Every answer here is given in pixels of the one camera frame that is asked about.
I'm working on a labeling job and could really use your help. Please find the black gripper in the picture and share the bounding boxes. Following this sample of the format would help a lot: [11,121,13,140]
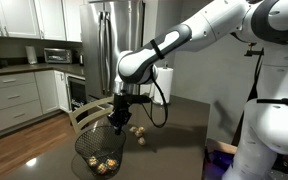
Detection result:
[107,94,132,136]

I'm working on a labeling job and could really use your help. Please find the black wire mesh basket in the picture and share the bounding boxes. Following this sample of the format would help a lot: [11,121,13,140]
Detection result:
[74,125,128,177]

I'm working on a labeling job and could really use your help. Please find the light wooden chair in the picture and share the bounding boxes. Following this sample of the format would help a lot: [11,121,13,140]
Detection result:
[68,95,116,134]

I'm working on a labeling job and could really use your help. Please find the black beverage cooler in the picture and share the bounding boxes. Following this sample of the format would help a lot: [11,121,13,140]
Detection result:
[66,74,88,113]

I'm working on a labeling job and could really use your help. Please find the stainless steel refrigerator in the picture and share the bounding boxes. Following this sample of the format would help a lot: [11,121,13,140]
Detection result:
[79,0,145,103]

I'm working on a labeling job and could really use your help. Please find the silver toaster oven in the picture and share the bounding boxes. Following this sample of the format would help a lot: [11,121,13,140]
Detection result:
[43,47,73,65]

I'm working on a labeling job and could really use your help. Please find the light wooden board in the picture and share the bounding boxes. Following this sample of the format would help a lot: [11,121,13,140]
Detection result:
[206,137,239,156]

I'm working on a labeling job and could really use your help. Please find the purple lit device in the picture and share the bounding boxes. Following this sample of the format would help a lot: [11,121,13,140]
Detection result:
[203,149,236,180]

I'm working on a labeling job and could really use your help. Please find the white lower drawer cabinets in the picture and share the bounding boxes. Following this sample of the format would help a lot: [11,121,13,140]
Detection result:
[0,69,72,138]

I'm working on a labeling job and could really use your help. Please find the dark kitchen countertop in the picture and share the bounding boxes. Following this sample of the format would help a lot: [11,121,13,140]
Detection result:
[0,62,86,79]

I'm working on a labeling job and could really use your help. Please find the black stand pole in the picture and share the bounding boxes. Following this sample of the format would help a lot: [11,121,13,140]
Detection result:
[231,54,264,148]

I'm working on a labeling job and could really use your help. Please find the white upper kitchen cabinets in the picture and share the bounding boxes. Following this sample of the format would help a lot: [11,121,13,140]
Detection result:
[0,0,84,43]

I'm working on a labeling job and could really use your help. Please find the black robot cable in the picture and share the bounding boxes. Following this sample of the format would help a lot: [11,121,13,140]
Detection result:
[140,74,169,129]

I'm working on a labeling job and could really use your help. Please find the black camera clamp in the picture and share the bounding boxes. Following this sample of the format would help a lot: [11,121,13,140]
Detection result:
[244,42,265,57]

